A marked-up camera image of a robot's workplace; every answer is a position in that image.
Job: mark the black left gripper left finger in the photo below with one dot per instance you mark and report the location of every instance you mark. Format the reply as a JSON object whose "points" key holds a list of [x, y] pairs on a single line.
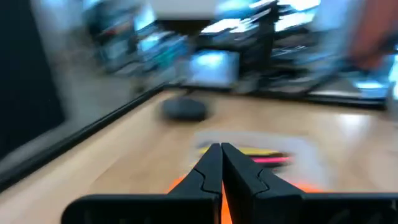
{"points": [[192, 208]]}

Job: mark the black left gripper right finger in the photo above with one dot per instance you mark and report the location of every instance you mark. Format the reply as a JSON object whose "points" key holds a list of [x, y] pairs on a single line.
{"points": [[267, 208]]}

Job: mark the pink highlighter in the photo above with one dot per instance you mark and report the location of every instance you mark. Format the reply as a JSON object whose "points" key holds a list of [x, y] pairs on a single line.
{"points": [[270, 160]]}

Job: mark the yellow highlighter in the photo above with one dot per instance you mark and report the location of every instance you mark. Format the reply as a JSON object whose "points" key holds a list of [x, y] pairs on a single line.
{"points": [[248, 151]]}

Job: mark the clear plastic supply box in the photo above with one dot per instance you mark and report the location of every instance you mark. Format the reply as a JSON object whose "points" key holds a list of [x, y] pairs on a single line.
{"points": [[311, 168]]}

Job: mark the black curtain partition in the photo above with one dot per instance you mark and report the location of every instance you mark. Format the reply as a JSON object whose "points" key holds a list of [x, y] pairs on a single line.
{"points": [[25, 77]]}

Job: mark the black table frame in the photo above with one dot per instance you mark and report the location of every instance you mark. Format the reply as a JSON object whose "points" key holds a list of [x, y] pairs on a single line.
{"points": [[77, 137]]}

